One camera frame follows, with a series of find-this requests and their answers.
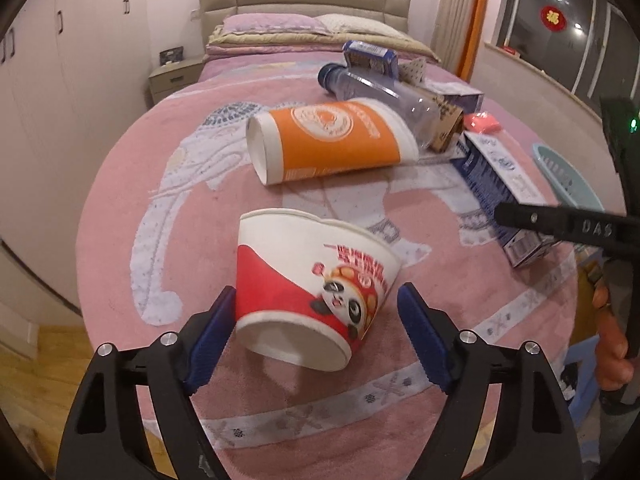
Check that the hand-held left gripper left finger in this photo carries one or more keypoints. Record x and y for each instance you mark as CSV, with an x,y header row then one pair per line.
x,y
210,345

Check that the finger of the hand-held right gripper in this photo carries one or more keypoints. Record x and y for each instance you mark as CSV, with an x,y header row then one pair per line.
x,y
550,220

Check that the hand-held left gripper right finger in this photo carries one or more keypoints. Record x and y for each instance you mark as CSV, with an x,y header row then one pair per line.
x,y
425,340

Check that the light blue plastic basket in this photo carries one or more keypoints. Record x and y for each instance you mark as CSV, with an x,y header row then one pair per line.
x,y
565,180

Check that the blue white carton box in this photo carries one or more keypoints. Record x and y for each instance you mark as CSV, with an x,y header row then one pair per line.
x,y
500,180

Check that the red panda print paper bowl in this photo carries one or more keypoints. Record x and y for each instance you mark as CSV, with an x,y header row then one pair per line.
x,y
310,285

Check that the pink packet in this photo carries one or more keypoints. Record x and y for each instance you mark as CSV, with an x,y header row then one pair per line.
x,y
481,123

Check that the brown cardboard piece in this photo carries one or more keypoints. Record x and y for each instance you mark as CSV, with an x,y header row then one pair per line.
x,y
450,135

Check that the white purple cardboard box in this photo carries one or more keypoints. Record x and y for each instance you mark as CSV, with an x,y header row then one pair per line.
x,y
460,97

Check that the dotted patterned packet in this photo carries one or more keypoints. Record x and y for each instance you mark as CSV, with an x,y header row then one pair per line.
x,y
414,72

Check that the clear plastic bottle blue cap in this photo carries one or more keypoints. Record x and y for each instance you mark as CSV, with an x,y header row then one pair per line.
x,y
385,95

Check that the orange white paper cup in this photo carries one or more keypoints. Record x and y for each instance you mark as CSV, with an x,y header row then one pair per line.
x,y
335,140

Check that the small blue printed box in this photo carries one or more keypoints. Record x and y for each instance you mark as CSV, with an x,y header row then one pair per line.
x,y
370,60

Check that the person's right hand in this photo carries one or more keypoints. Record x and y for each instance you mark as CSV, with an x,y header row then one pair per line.
x,y
611,355

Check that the stone windowsill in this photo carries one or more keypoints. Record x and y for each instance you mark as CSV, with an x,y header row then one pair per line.
x,y
535,72

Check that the dark framed window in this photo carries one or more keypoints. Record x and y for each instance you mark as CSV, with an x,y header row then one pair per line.
x,y
585,20

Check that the small red box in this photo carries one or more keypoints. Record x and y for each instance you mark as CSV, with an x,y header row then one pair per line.
x,y
510,51

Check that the red round window decoration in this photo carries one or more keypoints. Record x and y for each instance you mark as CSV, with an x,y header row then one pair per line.
x,y
552,17

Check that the beige orange curtain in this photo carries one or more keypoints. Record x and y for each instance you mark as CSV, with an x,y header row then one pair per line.
x,y
462,15

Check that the beige nightstand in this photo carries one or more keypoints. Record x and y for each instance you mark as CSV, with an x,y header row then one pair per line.
x,y
172,82

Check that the white floral pillow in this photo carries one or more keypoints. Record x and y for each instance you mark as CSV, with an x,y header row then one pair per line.
x,y
357,25

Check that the purple bed blanket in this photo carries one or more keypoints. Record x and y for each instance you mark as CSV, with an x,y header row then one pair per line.
x,y
260,72

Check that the white wardrobe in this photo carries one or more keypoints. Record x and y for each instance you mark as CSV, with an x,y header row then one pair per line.
x,y
60,110

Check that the beige folded quilt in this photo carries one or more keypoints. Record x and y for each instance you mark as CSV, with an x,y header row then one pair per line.
x,y
300,42

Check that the purple pillow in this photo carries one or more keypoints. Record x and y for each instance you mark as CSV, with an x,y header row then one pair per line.
x,y
272,24

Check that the small dark picture frame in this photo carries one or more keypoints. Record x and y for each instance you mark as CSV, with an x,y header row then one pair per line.
x,y
171,55

